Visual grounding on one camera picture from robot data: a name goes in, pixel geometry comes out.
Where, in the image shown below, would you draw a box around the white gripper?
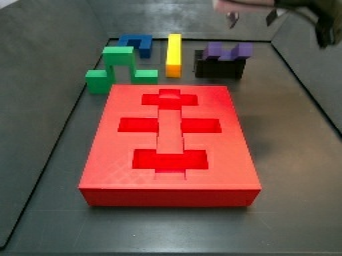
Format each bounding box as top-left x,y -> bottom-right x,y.
213,0 -> 278,29

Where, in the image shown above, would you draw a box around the green arch block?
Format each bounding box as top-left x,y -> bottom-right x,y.
86,46 -> 159,94

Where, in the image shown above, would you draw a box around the purple U-shaped block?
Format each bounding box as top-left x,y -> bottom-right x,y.
202,42 -> 253,61

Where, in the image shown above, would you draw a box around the blue U-shaped block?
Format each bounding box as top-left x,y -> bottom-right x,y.
118,34 -> 153,59

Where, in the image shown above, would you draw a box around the black angle fixture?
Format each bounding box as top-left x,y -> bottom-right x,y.
194,50 -> 246,80

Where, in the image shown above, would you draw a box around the red slotted board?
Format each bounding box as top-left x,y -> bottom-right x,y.
79,85 -> 262,207

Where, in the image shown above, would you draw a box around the yellow long bar block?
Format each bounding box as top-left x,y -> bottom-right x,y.
166,34 -> 182,78

